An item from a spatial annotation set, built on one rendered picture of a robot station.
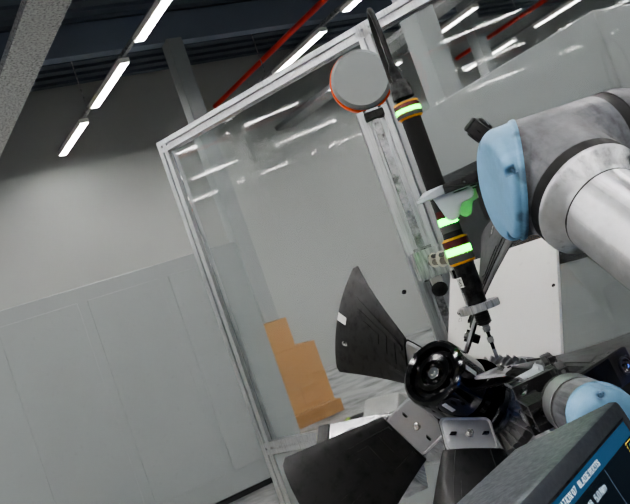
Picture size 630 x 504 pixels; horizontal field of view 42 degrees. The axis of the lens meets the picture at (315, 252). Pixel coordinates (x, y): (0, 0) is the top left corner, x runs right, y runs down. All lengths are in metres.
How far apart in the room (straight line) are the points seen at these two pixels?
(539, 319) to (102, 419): 5.28
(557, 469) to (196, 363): 6.40
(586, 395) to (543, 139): 0.30
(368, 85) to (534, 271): 0.67
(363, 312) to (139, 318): 5.28
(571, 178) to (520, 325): 0.94
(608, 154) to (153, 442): 6.15
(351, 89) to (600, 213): 1.41
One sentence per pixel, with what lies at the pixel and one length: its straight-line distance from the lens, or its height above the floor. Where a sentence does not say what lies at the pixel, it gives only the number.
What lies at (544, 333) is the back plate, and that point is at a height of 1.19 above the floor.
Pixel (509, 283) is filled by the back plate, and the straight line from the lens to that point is 1.77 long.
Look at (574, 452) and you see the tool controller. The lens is 0.62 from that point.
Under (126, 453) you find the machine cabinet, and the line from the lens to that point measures 6.72.
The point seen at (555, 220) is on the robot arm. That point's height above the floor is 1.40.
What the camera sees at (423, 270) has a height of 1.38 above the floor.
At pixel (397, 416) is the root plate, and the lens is 1.46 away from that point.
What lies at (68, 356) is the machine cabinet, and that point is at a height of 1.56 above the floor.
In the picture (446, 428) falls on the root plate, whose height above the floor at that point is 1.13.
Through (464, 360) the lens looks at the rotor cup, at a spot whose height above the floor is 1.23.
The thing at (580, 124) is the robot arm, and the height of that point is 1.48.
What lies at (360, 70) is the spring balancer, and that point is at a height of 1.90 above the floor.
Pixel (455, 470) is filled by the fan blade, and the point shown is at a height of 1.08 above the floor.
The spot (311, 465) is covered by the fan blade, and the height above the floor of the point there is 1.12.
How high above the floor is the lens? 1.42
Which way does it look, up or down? 2 degrees up
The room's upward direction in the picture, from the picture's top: 19 degrees counter-clockwise
